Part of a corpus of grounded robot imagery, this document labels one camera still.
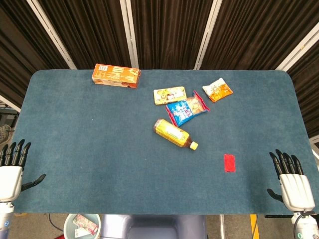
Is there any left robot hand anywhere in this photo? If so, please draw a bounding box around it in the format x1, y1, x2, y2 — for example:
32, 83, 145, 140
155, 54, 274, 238
0, 139, 46, 203

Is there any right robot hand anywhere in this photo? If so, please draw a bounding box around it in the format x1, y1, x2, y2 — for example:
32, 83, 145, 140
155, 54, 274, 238
267, 149, 316, 213

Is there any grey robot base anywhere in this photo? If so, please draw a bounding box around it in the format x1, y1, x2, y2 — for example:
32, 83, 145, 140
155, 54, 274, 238
99, 214, 207, 239

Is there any small red rectangle patch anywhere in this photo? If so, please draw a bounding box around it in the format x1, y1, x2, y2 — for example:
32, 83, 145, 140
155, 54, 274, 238
223, 153, 238, 173

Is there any white bucket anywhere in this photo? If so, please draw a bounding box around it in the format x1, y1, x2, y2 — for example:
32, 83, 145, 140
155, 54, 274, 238
63, 213, 102, 239

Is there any pink packet in bucket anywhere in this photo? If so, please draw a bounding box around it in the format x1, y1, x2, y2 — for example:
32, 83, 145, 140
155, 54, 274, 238
72, 214, 99, 236

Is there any blue felt table mat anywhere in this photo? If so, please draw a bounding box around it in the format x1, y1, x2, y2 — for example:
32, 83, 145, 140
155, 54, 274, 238
12, 69, 319, 215

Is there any orange white snack bag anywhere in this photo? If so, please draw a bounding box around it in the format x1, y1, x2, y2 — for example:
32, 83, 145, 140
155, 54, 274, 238
202, 78, 234, 103

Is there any yellow label tea bottle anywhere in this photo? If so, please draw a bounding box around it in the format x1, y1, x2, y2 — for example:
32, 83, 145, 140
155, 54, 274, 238
153, 119, 199, 151

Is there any blue red snack packet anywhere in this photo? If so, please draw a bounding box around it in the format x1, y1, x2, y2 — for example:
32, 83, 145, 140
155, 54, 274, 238
165, 90, 211, 127

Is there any orange carton box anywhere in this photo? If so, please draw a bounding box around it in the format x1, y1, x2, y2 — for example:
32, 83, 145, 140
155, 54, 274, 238
91, 63, 141, 89

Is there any yellow flat snack pack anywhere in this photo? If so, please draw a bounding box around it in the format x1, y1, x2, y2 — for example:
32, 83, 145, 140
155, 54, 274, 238
153, 86, 188, 106

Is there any dark brown curtain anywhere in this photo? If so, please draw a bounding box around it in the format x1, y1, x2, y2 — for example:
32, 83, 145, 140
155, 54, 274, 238
0, 0, 319, 139

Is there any black cable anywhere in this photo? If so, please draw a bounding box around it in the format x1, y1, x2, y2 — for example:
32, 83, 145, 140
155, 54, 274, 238
48, 213, 66, 233

